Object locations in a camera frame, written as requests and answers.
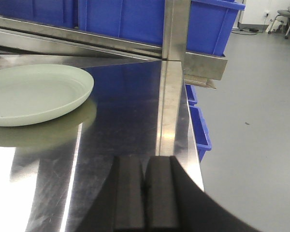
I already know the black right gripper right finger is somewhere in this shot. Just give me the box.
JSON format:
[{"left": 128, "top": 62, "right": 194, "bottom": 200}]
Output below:
[{"left": 145, "top": 156, "right": 256, "bottom": 232}]

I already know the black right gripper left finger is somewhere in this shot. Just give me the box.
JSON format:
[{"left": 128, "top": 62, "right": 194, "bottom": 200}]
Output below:
[{"left": 86, "top": 157, "right": 145, "bottom": 232}]

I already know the pale green plate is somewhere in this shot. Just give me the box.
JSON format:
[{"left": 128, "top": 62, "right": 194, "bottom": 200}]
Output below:
[{"left": 0, "top": 64, "right": 94, "bottom": 127}]

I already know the stainless steel shelf rack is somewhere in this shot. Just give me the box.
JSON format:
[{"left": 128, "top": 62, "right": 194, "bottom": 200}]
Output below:
[{"left": 0, "top": 0, "right": 229, "bottom": 155}]

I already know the lower blue bin at side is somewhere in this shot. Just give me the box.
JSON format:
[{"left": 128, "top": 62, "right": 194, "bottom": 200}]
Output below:
[{"left": 185, "top": 84, "right": 212, "bottom": 162}]

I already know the blue plastic bin right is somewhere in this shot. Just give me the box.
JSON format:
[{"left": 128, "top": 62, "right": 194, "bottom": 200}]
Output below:
[{"left": 78, "top": 0, "right": 245, "bottom": 56}]

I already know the blue plastic bin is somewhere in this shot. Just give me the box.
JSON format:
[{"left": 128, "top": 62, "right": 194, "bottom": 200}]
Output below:
[
  {"left": 0, "top": 0, "right": 76, "bottom": 28},
  {"left": 78, "top": 0, "right": 245, "bottom": 56}
]

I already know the blue plastic bin left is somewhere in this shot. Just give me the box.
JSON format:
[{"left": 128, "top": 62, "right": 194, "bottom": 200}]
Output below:
[{"left": 0, "top": 0, "right": 76, "bottom": 28}]

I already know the grey stool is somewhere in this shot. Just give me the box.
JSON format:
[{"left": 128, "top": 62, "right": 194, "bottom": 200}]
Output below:
[{"left": 266, "top": 10, "right": 290, "bottom": 39}]

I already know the black floor cable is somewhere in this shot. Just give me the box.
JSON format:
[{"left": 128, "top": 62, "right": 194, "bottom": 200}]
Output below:
[{"left": 231, "top": 26, "right": 269, "bottom": 36}]

